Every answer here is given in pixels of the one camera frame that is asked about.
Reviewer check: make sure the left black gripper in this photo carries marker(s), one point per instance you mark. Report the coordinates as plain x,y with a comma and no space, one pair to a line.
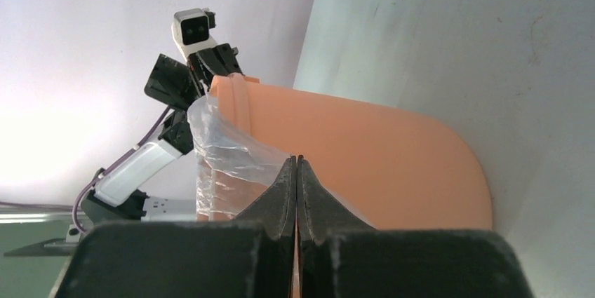
178,85

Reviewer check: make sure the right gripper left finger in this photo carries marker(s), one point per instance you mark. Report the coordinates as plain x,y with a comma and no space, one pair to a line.
251,255

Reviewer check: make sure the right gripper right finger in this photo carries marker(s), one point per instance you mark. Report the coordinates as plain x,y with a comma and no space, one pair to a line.
342,256

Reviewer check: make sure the light blue plastic trash bag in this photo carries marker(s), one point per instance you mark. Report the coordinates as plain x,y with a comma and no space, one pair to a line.
234,169

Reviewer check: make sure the orange plastic trash bin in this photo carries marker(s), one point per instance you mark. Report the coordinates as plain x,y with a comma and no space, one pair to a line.
396,169

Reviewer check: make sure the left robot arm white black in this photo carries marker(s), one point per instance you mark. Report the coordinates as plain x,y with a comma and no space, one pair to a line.
114,192

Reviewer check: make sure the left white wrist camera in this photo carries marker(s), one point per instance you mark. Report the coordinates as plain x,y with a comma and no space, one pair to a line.
191,30

